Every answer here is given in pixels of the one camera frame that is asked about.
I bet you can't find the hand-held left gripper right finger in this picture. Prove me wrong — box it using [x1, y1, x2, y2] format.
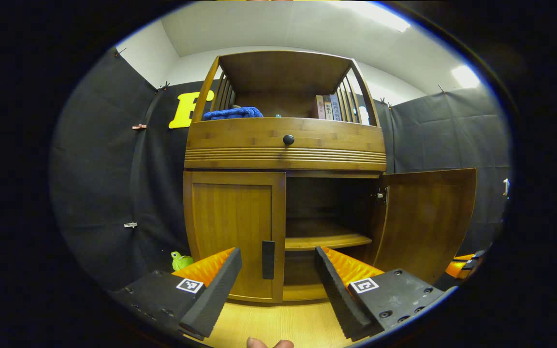
[314, 246, 446, 341]

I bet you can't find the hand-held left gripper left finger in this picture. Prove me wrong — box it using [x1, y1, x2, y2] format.
[109, 247, 243, 341]

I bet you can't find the wooden shoe cabinet door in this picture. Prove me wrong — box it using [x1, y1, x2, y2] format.
[369, 168, 477, 287]
[183, 171, 287, 304]

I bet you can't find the wooden double-door shoe cabinet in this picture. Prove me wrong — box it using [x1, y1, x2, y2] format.
[183, 50, 388, 304]

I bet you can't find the wooden inner cabinet shelf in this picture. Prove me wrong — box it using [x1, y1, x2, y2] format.
[285, 217, 373, 251]

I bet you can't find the wooden cabinet drawer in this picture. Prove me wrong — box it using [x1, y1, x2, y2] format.
[184, 117, 387, 172]

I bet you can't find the green frog toy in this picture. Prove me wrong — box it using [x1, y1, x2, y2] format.
[171, 251, 194, 271]

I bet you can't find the black backdrop cloth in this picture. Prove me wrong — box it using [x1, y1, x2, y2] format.
[49, 48, 511, 290]

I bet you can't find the blue cloth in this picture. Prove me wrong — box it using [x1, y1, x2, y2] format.
[203, 107, 264, 121]

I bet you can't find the small ceiling light panel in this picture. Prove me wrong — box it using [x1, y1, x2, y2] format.
[452, 65, 481, 88]

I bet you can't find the long ceiling light panel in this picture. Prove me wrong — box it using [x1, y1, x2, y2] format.
[351, 2, 411, 33]

